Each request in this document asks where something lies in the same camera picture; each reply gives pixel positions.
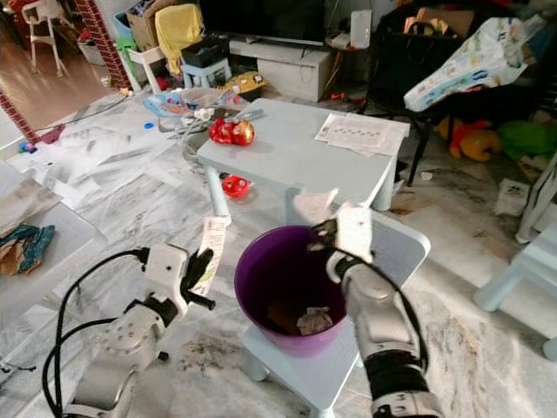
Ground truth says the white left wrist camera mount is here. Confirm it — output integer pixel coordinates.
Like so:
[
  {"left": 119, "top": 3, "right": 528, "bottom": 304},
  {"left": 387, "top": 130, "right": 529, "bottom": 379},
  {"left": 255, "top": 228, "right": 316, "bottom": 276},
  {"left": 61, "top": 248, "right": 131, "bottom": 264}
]
[{"left": 143, "top": 243, "right": 192, "bottom": 302}]

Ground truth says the purple plastic rubbish bin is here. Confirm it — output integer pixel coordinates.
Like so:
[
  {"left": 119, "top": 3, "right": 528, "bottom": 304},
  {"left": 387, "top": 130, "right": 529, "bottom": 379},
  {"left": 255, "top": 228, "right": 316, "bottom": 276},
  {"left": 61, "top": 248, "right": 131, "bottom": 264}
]
[{"left": 233, "top": 226, "right": 349, "bottom": 359}]

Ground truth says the yellow plastic toy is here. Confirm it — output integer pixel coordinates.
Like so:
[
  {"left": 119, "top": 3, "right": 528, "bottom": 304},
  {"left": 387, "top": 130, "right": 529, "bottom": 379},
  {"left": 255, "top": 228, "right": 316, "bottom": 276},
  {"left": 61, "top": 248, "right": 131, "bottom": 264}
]
[{"left": 226, "top": 72, "right": 269, "bottom": 95}]

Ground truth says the white child chair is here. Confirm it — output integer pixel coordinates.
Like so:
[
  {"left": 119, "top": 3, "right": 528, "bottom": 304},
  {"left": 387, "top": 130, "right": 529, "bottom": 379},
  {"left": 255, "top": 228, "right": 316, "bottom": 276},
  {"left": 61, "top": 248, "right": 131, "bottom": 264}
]
[{"left": 22, "top": 0, "right": 64, "bottom": 78}]

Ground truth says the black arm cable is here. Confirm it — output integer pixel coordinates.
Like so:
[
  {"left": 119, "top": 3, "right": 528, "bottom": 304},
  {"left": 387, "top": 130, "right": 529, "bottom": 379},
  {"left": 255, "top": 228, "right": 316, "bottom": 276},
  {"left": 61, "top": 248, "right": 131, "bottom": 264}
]
[
  {"left": 322, "top": 248, "right": 432, "bottom": 375},
  {"left": 50, "top": 249, "right": 151, "bottom": 418}
]

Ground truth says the colourful baby bouncer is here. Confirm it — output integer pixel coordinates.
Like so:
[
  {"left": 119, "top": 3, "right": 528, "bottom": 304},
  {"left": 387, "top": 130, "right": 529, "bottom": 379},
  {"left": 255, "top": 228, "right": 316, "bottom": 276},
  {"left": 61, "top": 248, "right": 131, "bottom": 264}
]
[{"left": 144, "top": 87, "right": 266, "bottom": 140}]

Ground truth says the black television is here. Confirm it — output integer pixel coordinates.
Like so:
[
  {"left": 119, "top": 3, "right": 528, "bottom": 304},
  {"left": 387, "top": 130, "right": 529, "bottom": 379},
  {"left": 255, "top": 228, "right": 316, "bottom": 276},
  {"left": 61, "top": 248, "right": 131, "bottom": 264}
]
[{"left": 198, "top": 0, "right": 327, "bottom": 44}]

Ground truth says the red plastic ring toy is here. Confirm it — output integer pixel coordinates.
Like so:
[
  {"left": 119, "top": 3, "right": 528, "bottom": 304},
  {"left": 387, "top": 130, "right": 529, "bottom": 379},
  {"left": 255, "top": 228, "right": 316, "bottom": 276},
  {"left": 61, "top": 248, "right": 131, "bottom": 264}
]
[{"left": 221, "top": 174, "right": 250, "bottom": 199}]

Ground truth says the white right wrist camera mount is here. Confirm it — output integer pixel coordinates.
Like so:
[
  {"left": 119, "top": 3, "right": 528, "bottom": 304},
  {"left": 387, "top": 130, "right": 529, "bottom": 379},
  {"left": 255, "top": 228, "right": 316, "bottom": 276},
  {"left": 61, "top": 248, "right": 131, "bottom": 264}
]
[{"left": 336, "top": 206, "right": 375, "bottom": 260}]

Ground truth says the light blue small table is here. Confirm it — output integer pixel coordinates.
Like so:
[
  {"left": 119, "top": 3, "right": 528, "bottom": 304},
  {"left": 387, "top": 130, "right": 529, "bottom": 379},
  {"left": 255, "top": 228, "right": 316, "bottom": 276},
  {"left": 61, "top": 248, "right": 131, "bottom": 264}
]
[{"left": 196, "top": 98, "right": 412, "bottom": 219}]

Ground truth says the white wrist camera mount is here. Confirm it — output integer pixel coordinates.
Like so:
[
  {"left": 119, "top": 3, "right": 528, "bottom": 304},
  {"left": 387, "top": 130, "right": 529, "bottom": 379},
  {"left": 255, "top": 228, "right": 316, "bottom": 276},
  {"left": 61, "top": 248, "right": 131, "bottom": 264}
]
[
  {"left": 143, "top": 243, "right": 192, "bottom": 302},
  {"left": 336, "top": 206, "right": 375, "bottom": 260}
]

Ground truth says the black fabric chair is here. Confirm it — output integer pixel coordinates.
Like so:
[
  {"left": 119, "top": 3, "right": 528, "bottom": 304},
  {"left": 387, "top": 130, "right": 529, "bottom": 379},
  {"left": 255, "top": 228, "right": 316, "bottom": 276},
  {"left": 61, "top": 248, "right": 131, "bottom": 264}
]
[{"left": 366, "top": 4, "right": 557, "bottom": 185}]

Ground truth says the yellow cloth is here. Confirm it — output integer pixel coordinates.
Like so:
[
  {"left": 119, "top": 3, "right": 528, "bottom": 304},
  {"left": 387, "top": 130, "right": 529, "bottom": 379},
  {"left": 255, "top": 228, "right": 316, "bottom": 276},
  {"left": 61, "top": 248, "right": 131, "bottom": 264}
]
[{"left": 155, "top": 3, "right": 204, "bottom": 76}]

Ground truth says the grey crumpled paper ball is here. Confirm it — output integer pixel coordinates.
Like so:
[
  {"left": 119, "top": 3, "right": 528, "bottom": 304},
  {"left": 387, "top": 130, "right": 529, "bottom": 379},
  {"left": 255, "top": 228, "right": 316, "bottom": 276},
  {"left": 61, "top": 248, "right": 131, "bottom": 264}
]
[{"left": 296, "top": 307, "right": 335, "bottom": 337}]

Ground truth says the green plush toy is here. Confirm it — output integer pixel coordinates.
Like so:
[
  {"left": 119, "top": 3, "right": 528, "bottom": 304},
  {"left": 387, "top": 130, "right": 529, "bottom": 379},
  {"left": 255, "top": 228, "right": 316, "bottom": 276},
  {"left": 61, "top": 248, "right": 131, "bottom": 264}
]
[{"left": 498, "top": 119, "right": 557, "bottom": 160}]

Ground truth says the white paper scrap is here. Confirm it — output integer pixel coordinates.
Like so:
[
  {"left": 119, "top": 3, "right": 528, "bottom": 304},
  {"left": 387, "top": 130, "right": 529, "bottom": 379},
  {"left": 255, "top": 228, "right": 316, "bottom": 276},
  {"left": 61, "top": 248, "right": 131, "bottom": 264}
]
[{"left": 292, "top": 189, "right": 349, "bottom": 229}]

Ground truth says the white printed diaper pack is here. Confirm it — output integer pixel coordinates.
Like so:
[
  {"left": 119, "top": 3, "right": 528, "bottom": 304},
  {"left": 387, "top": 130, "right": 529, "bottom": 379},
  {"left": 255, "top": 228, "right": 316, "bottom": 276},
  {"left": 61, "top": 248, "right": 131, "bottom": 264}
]
[{"left": 403, "top": 16, "right": 542, "bottom": 113}]

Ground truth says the white printed paper strip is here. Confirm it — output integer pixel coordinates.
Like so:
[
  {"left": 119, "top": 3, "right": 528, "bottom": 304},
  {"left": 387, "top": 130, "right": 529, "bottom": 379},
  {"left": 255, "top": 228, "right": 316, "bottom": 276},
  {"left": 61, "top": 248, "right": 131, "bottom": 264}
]
[{"left": 200, "top": 215, "right": 232, "bottom": 297}]

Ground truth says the red gold toy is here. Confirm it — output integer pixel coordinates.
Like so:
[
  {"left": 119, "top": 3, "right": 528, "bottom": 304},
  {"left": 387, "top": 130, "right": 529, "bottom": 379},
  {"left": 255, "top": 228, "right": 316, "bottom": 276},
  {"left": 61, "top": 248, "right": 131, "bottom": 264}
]
[{"left": 208, "top": 118, "right": 256, "bottom": 147}]

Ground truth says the white paper packet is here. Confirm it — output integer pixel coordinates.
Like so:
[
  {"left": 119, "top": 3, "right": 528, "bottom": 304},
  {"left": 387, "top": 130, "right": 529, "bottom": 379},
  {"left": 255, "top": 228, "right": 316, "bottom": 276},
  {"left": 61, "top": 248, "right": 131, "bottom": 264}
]
[{"left": 494, "top": 179, "right": 530, "bottom": 217}]

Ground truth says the light blue plastic stool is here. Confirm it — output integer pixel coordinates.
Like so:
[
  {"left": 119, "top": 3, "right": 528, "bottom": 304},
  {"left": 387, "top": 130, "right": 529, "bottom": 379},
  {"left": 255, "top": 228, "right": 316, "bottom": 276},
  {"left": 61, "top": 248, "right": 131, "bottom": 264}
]
[{"left": 473, "top": 225, "right": 557, "bottom": 362}]

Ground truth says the small pale blue stool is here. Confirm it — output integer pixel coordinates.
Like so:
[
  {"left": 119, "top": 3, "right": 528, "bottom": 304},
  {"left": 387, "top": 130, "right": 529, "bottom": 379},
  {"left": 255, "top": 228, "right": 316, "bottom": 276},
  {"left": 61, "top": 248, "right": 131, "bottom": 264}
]
[{"left": 181, "top": 57, "right": 232, "bottom": 91}]

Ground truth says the black plastic crate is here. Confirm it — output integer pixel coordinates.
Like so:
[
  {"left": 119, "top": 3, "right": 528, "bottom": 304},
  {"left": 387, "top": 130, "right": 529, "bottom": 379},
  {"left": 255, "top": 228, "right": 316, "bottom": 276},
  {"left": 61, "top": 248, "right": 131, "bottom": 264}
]
[{"left": 181, "top": 35, "right": 230, "bottom": 69}]

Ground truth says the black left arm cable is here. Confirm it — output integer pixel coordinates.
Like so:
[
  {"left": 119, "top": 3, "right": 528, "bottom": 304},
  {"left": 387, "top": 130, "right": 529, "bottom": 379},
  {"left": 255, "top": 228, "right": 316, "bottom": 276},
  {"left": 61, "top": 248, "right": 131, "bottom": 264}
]
[{"left": 50, "top": 249, "right": 151, "bottom": 418}]

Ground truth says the brown cardboard box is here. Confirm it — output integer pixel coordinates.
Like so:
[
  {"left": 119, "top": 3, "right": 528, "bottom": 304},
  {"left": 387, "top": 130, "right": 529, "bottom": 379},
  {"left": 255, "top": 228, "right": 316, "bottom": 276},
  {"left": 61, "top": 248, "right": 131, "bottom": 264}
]
[{"left": 126, "top": 0, "right": 179, "bottom": 51}]

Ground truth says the large teal brown crumpled paper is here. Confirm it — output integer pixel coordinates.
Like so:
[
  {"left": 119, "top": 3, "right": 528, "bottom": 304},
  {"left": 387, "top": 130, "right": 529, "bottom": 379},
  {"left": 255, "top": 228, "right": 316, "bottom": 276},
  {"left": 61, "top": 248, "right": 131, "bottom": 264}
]
[{"left": 0, "top": 225, "right": 53, "bottom": 278}]

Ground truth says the white television cabinet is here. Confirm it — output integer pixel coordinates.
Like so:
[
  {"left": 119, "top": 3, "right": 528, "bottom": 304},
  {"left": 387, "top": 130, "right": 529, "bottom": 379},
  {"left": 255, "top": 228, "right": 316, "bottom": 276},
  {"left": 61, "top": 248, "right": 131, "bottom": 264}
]
[{"left": 226, "top": 38, "right": 336, "bottom": 103}]

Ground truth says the yellow red plush toy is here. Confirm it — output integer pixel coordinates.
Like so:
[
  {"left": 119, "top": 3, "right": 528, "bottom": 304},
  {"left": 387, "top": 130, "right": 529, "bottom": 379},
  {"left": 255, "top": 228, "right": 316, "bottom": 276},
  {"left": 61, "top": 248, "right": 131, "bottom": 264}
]
[{"left": 448, "top": 118, "right": 504, "bottom": 163}]

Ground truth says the white printed paper sheet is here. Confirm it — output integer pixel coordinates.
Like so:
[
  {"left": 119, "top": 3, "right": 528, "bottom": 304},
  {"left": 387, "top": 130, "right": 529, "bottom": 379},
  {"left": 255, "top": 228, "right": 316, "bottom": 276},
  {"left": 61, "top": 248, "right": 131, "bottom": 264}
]
[{"left": 315, "top": 112, "right": 410, "bottom": 158}]

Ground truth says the white upright device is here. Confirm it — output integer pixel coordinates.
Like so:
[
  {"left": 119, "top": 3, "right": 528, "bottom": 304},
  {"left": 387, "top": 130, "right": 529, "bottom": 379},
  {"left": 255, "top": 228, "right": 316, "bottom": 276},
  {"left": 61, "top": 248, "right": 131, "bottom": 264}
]
[{"left": 350, "top": 9, "right": 372, "bottom": 50}]

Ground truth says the light blue child chair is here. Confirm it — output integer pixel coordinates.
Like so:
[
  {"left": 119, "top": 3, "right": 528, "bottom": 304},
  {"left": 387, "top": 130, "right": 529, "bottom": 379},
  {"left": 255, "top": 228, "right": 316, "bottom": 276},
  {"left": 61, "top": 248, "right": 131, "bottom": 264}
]
[{"left": 239, "top": 185, "right": 432, "bottom": 415}]

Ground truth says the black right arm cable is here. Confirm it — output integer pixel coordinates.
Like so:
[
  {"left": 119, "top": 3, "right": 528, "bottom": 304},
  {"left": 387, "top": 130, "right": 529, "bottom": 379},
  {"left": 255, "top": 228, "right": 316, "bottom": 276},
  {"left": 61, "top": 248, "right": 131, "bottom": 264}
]
[{"left": 322, "top": 248, "right": 432, "bottom": 375}]

